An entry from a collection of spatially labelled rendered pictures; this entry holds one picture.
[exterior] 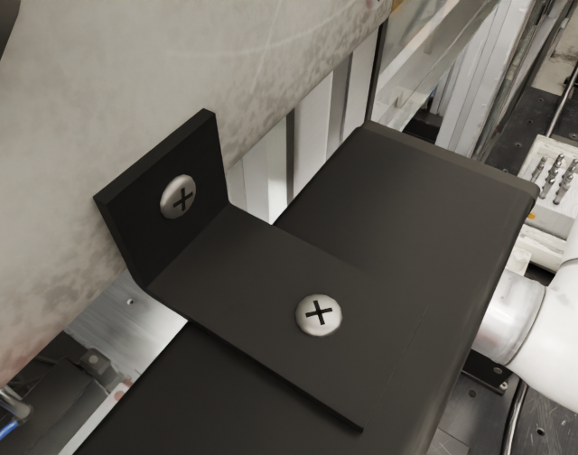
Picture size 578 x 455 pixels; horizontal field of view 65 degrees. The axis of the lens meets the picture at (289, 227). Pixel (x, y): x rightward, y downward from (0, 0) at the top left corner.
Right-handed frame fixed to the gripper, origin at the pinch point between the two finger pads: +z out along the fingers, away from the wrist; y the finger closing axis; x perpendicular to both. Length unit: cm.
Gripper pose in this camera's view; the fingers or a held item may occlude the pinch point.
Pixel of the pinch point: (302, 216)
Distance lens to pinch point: 54.5
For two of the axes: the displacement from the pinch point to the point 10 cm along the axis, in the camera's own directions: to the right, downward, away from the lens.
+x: -5.5, 6.5, -5.2
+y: 0.0, -6.3, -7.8
